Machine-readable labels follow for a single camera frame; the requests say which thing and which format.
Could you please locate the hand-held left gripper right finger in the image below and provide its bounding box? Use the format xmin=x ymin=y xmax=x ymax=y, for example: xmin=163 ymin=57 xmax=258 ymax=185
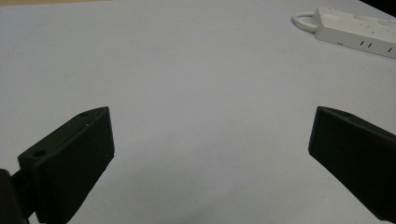
xmin=308 ymin=105 xmax=396 ymax=224

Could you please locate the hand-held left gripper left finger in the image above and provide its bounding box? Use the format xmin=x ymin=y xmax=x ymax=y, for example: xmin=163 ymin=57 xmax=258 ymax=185
xmin=17 ymin=105 xmax=116 ymax=224

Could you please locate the white power strip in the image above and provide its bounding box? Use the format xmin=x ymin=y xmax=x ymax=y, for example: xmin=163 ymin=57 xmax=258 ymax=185
xmin=312 ymin=7 xmax=396 ymax=60

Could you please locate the white power strip cable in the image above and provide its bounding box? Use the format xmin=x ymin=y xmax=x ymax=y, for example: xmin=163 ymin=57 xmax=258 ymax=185
xmin=291 ymin=11 xmax=319 ymax=34

